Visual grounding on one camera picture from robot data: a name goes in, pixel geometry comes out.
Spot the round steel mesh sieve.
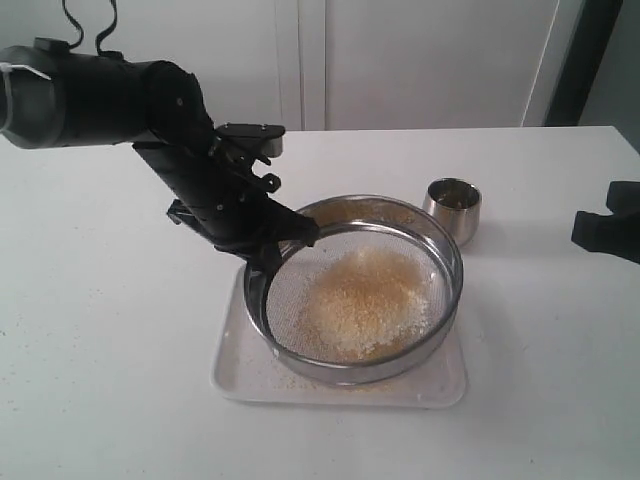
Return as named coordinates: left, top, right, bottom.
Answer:
left=243, top=195, right=464, bottom=385

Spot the dark vertical post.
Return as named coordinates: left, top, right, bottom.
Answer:
left=544, top=0, right=624, bottom=127

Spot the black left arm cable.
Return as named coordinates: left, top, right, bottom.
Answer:
left=62, top=0, right=124, bottom=59

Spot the stainless steel cup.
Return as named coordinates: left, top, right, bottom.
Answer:
left=423, top=178, right=482, bottom=247

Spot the white rectangular plastic tray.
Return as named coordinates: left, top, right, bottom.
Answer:
left=211, top=268, right=468, bottom=410

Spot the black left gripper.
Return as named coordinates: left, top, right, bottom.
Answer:
left=133, top=134, right=320, bottom=273

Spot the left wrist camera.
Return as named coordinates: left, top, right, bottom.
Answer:
left=215, top=123, right=286, bottom=166

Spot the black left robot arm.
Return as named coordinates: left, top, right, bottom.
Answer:
left=1, top=38, right=319, bottom=271

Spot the yellow white grain pile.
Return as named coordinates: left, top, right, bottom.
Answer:
left=298, top=247, right=432, bottom=363

